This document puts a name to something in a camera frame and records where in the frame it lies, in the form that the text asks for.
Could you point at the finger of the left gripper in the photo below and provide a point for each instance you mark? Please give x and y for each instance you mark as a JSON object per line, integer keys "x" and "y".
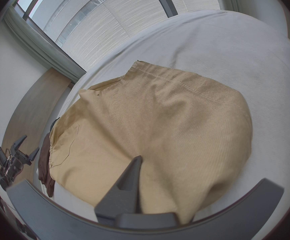
{"x": 34, "y": 154}
{"x": 18, "y": 145}

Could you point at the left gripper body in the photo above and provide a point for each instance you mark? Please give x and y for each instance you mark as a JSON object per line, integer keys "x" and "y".
{"x": 19, "y": 160}

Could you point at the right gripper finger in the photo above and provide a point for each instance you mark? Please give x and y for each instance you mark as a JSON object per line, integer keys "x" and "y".
{"x": 117, "y": 204}

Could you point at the tan shorts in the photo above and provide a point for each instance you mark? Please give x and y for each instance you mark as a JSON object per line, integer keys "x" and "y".
{"x": 160, "y": 121}

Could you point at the bed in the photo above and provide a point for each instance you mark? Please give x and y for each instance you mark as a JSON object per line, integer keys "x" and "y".
{"x": 222, "y": 46}

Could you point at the brown garment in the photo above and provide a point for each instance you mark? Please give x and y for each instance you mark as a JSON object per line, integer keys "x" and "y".
{"x": 46, "y": 169}

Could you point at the black garment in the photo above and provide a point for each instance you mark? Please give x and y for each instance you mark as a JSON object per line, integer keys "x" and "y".
{"x": 55, "y": 121}

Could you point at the window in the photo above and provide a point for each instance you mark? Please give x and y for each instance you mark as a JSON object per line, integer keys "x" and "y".
{"x": 109, "y": 16}

